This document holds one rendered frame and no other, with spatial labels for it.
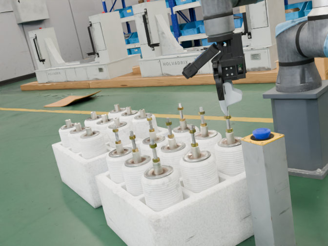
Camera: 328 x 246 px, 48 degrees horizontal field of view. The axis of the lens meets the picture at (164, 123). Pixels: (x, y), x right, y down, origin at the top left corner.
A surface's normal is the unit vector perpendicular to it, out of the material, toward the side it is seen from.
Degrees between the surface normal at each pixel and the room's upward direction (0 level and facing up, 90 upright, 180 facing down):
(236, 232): 90
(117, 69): 90
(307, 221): 0
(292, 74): 72
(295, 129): 90
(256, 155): 90
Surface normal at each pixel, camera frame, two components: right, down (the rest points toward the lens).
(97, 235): -0.18, -0.94
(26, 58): 0.74, 0.04
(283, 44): -0.87, 0.29
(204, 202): 0.51, 0.15
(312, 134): 0.07, 0.26
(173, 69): -0.64, 0.32
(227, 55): -0.23, 0.31
